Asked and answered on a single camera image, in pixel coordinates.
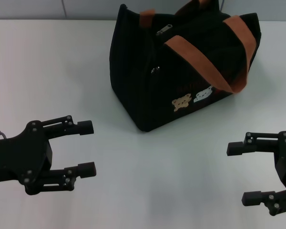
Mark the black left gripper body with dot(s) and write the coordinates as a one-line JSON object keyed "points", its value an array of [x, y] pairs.
{"points": [[19, 157]]}

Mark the silver zipper pull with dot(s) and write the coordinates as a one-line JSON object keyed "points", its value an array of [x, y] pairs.
{"points": [[155, 70]]}

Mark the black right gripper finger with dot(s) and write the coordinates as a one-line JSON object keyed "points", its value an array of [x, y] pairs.
{"points": [[251, 198], [234, 148]]}

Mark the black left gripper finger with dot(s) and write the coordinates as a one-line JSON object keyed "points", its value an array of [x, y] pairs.
{"points": [[87, 169], [85, 127]]}

